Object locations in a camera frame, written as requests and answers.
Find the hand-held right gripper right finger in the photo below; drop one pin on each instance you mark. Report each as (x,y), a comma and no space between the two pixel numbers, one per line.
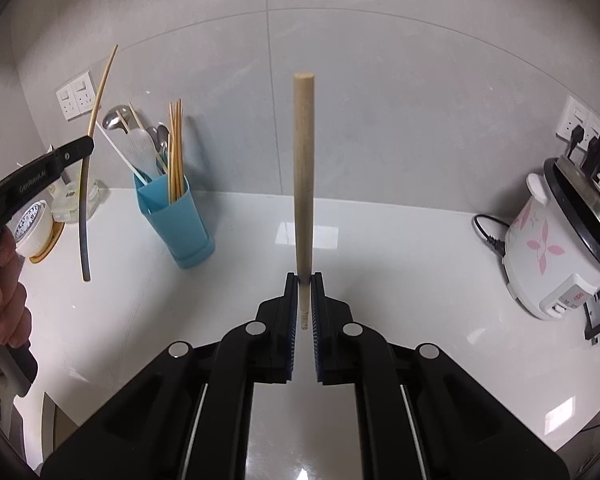
(317,345)

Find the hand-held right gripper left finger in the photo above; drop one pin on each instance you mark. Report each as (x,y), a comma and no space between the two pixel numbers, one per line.
(290,340)

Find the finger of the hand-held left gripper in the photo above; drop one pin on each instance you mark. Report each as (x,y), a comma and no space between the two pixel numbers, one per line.
(75,152)

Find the bamboo chopstick translucent end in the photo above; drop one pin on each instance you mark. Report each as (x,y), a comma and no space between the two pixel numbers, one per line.
(81,210)

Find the bundle of bamboo chopsticks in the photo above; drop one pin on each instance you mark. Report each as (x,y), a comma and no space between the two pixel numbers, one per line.
(176,160)

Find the blue plastic utensil holder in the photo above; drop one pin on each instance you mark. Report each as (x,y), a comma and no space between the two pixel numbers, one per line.
(180,230)

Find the pale bamboo chopstick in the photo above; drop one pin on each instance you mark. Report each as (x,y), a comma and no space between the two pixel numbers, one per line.
(304,185)

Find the person's left hand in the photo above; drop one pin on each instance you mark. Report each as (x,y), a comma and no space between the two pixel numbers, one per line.
(7,305)

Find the white bowl blue pattern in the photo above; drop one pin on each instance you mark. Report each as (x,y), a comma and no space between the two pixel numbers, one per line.
(35,230)

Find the metal ladle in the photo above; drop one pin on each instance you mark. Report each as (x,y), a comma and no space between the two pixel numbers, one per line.
(112,119)

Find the clear plastic food container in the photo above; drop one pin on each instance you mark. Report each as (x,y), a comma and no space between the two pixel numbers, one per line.
(65,207)

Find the translucent white rice paddle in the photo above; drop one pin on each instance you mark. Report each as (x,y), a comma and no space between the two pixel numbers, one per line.
(140,152)

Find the wooden coaster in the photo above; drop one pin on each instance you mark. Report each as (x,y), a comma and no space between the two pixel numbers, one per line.
(55,242)

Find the metal spoon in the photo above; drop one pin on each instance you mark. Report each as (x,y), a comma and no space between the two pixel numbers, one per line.
(163,134)

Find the white floral rice cooker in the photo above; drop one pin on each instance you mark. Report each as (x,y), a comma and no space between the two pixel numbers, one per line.
(545,250)

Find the black power plug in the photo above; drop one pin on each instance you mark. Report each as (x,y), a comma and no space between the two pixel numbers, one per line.
(575,142)

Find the white wall socket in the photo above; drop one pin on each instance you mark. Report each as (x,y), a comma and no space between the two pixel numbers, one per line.
(86,94)
(66,104)
(594,132)
(570,115)

